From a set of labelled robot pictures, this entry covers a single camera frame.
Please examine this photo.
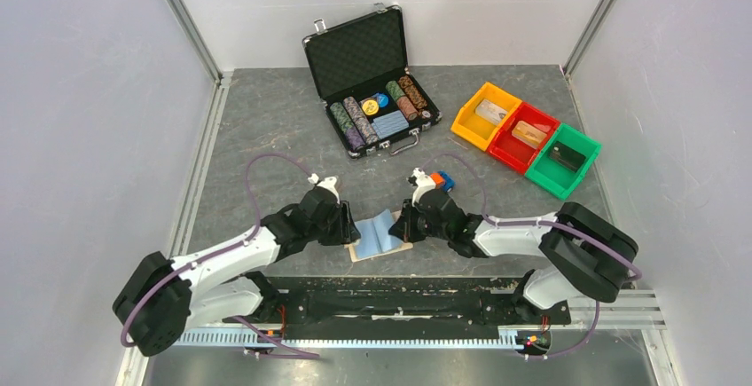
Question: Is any green plastic bin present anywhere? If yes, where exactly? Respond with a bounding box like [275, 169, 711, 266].
[525, 123, 602, 200]

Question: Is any black card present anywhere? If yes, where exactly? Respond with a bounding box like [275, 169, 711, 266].
[547, 141, 587, 172]

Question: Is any red plastic bin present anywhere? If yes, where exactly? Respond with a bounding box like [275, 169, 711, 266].
[486, 102, 560, 175]

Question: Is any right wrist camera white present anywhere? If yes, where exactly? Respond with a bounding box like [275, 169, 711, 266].
[408, 168, 437, 205]

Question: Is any orange card in red bin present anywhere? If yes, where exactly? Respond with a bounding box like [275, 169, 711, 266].
[512, 121, 547, 149]

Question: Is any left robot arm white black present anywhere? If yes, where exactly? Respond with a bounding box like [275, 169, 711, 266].
[112, 184, 360, 357]

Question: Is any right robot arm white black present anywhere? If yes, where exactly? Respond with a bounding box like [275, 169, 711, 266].
[388, 189, 642, 322]

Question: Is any orange blue toy car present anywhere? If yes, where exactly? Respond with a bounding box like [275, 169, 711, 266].
[429, 170, 456, 193]

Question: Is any yellow plastic bin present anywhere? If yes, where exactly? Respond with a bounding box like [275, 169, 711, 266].
[450, 82, 522, 151]

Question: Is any white card in yellow bin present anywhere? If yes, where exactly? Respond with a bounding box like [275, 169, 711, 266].
[474, 99, 508, 126]

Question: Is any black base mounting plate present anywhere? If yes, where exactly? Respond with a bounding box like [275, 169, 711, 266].
[245, 277, 571, 340]

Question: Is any black poker chip case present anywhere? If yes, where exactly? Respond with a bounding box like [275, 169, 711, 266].
[302, 4, 443, 159]

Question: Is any beige leather card holder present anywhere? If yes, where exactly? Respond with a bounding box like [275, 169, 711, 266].
[348, 209, 413, 264]

